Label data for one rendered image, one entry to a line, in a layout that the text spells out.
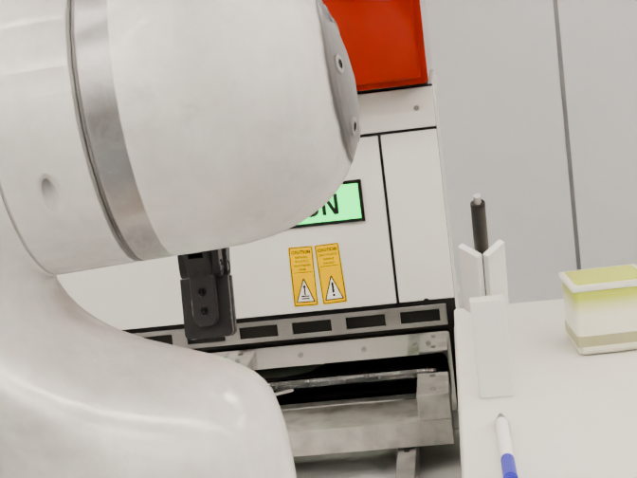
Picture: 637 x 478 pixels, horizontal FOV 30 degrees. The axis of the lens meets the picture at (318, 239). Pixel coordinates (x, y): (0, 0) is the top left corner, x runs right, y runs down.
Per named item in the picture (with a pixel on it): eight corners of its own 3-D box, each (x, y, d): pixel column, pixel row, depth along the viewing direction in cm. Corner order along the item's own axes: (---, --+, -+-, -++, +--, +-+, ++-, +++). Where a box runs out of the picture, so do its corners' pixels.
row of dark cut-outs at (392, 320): (80, 358, 142) (77, 338, 141) (447, 322, 137) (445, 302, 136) (78, 359, 141) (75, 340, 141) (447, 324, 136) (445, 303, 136)
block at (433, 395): (420, 397, 132) (417, 372, 132) (450, 395, 132) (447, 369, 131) (419, 421, 124) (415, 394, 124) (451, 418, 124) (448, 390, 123)
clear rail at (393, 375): (122, 404, 141) (120, 393, 141) (439, 376, 137) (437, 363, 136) (118, 407, 140) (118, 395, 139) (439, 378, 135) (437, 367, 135)
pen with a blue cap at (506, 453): (493, 409, 95) (502, 472, 81) (505, 408, 95) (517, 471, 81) (494, 421, 95) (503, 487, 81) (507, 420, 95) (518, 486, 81)
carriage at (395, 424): (135, 448, 136) (131, 423, 136) (453, 420, 132) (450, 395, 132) (117, 472, 129) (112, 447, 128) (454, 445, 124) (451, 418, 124)
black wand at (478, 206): (486, 199, 95) (484, 189, 96) (468, 201, 95) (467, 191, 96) (499, 357, 109) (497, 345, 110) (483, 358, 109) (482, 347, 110)
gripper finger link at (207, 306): (178, 239, 79) (188, 340, 78) (166, 237, 76) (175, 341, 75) (226, 233, 78) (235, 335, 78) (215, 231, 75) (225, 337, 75)
